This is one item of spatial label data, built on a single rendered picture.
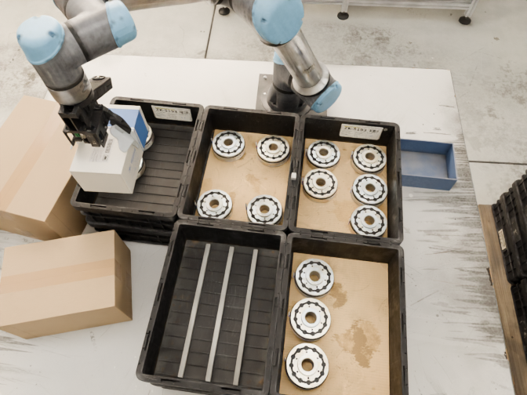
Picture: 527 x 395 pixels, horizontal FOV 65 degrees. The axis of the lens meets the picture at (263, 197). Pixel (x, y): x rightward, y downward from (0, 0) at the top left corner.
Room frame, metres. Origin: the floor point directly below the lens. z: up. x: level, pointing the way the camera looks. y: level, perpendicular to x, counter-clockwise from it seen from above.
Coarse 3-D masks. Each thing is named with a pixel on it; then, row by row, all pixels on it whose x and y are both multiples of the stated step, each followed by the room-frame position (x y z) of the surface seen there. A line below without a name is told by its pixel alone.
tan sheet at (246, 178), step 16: (208, 160) 0.75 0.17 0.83; (240, 160) 0.74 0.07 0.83; (256, 160) 0.74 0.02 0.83; (288, 160) 0.74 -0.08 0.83; (208, 176) 0.69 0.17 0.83; (224, 176) 0.68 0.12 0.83; (240, 176) 0.68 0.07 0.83; (256, 176) 0.68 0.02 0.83; (272, 176) 0.68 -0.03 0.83; (288, 176) 0.68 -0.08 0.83; (240, 192) 0.63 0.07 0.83; (256, 192) 0.63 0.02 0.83; (272, 192) 0.63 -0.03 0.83; (240, 208) 0.57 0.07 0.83
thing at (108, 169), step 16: (128, 112) 0.69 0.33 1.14; (144, 128) 0.68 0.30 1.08; (80, 144) 0.59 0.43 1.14; (112, 144) 0.59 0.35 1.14; (144, 144) 0.65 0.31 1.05; (80, 160) 0.55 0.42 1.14; (96, 160) 0.55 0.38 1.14; (112, 160) 0.54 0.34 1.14; (128, 160) 0.55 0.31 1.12; (80, 176) 0.52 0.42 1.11; (96, 176) 0.51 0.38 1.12; (112, 176) 0.51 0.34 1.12; (128, 176) 0.52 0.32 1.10; (112, 192) 0.51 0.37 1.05; (128, 192) 0.51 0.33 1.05
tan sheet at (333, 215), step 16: (336, 144) 0.80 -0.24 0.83; (352, 144) 0.80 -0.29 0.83; (304, 160) 0.74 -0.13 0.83; (304, 176) 0.68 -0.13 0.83; (336, 176) 0.68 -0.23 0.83; (352, 176) 0.67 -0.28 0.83; (384, 176) 0.67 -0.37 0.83; (336, 192) 0.62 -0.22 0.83; (304, 208) 0.57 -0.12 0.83; (320, 208) 0.57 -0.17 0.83; (336, 208) 0.56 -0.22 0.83; (352, 208) 0.56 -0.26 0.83; (384, 208) 0.56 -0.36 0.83; (304, 224) 0.52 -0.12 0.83; (320, 224) 0.51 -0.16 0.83; (336, 224) 0.51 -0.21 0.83; (368, 224) 0.51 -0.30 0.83
